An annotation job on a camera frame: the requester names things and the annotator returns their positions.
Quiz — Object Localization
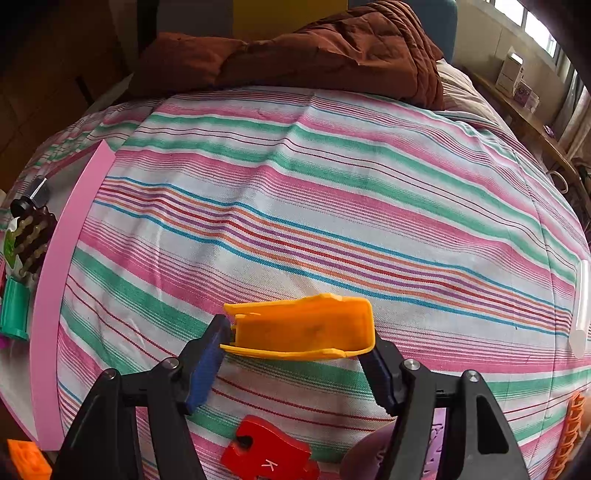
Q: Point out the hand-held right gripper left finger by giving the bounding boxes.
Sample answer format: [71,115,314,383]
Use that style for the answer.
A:
[51,314,232,480]

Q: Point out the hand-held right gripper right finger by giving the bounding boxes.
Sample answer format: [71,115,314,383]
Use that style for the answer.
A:
[360,332,532,480]

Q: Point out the orange plastic scoop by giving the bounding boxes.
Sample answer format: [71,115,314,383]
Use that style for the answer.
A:
[219,293,374,361]

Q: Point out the pink storage bin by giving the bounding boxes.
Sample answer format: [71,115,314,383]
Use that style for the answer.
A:
[0,138,118,450]

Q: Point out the orange linked cube blocks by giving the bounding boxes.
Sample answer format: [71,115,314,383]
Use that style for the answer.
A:
[7,438,52,478]

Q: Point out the green spool toy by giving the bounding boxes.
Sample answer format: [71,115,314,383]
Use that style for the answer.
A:
[0,276,32,342]

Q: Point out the brown spiky ball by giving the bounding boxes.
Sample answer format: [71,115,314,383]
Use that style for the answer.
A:
[11,205,58,278]

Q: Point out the white and green square toy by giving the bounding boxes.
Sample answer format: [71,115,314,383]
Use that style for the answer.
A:
[2,219,21,278]

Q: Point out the purple patterned egg toy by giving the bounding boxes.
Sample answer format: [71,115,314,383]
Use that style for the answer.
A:
[342,406,448,480]

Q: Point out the red puzzle piece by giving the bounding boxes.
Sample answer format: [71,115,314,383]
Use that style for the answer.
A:
[220,414,320,480]

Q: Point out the striped bedsheet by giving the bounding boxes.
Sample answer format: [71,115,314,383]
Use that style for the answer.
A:
[0,85,591,480]

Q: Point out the orange plastic rack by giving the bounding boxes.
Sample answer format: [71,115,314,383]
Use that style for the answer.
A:
[549,390,587,480]

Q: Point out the white plastic tube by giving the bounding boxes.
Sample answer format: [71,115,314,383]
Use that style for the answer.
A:
[569,259,591,360]

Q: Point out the black cylinder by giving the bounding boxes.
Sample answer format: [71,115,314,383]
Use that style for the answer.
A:
[10,175,49,215]

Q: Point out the pale pillow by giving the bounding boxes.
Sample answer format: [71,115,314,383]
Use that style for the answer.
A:
[436,58,513,130]

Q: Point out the wooden desk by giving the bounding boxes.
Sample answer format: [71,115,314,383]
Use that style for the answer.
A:
[466,69,591,204]

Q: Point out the purple container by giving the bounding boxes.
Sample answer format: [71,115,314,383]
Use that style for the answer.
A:
[516,82,540,112]

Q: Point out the window curtain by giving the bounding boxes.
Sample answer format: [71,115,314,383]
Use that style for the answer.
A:
[556,69,591,158]

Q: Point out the white carton box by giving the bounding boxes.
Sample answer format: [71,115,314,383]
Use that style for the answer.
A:
[495,46,525,97]

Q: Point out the brown comforter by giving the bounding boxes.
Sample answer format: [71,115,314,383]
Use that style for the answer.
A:
[127,0,446,112]

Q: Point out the yellow and blue headboard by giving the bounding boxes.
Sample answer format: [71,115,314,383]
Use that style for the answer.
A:
[157,0,458,61]

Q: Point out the window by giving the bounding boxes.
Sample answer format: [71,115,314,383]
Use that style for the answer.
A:
[480,0,571,61]

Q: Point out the white cable loop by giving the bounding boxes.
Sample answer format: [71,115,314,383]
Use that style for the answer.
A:
[549,170,574,195]

